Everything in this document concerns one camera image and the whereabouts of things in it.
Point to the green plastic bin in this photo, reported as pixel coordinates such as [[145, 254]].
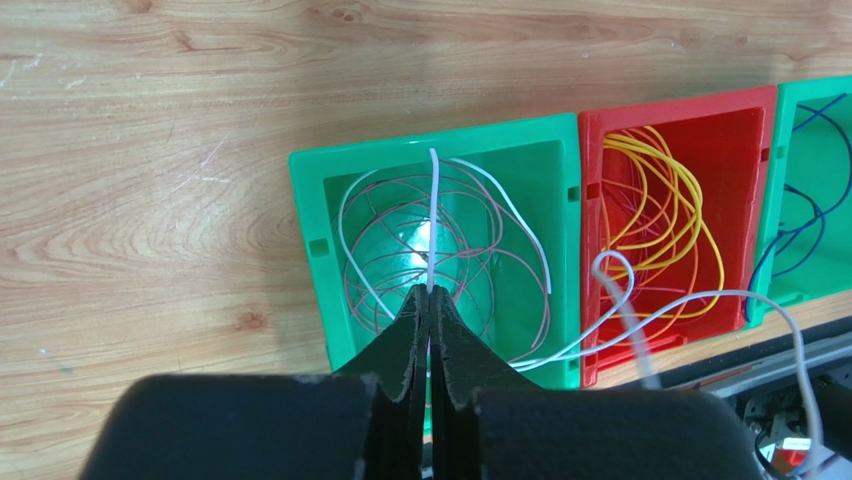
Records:
[[803, 248], [490, 213]]

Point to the red plastic bin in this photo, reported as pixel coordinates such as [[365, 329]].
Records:
[[672, 199]]

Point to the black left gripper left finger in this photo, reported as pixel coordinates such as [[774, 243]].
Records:
[[363, 421]]

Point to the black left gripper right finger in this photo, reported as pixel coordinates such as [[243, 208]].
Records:
[[490, 422]]

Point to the left green plastic bin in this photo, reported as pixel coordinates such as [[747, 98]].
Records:
[[490, 213]]

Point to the right green plastic bin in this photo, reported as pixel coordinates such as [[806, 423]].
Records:
[[803, 248]]

